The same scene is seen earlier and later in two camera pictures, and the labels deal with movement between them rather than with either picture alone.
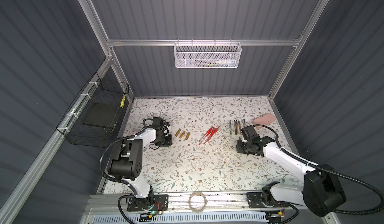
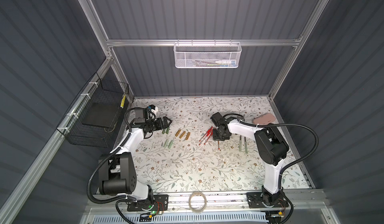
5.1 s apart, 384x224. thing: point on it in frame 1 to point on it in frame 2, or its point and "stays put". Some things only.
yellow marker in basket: [123, 101] stays put
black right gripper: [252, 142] to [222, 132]
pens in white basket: [221, 63] stays put
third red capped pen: [211, 136] stays put
